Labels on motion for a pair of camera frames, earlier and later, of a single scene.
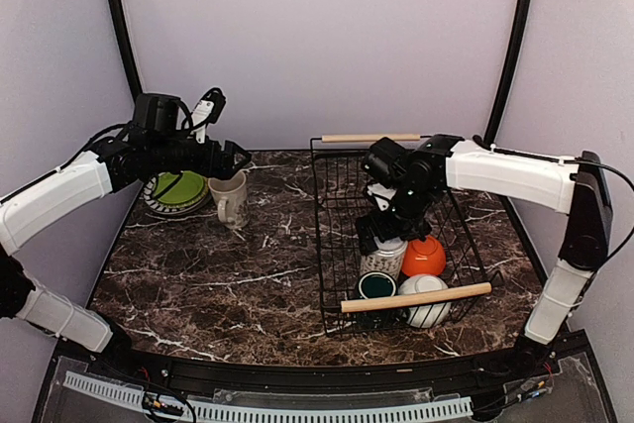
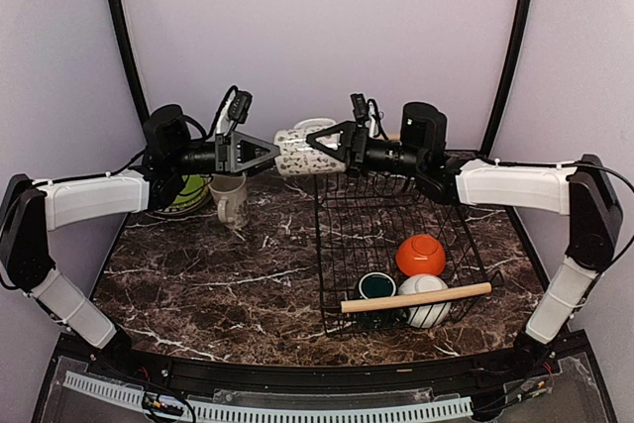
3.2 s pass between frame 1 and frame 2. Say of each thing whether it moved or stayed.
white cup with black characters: moved
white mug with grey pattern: stayed
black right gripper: moved
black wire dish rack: stayed
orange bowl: stayed
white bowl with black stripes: stayed
